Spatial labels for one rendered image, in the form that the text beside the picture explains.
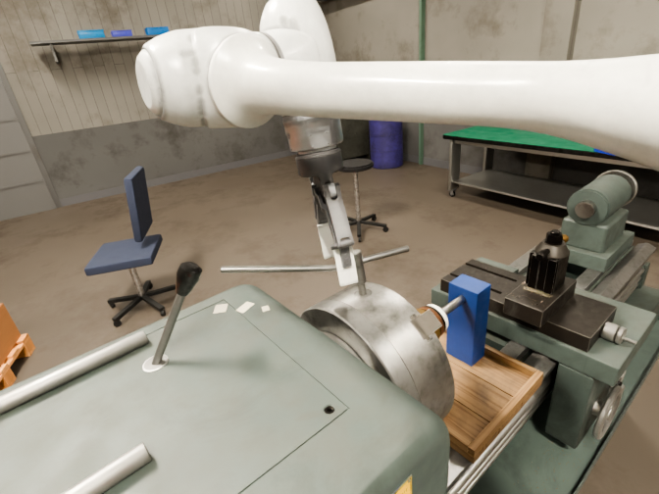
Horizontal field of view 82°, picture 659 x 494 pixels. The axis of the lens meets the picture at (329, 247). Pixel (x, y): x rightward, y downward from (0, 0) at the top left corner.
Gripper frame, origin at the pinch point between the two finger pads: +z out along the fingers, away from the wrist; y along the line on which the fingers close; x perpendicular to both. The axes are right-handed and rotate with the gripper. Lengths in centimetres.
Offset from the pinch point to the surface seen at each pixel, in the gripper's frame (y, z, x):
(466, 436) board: 4.9, 43.9, 19.5
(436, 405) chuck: 14.4, 23.5, 9.7
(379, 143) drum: -534, 39, 188
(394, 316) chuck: 7.1, 9.1, 6.8
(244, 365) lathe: 14.6, 5.5, -18.4
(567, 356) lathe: -7, 43, 55
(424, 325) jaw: 7.7, 12.2, 11.7
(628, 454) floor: -36, 134, 115
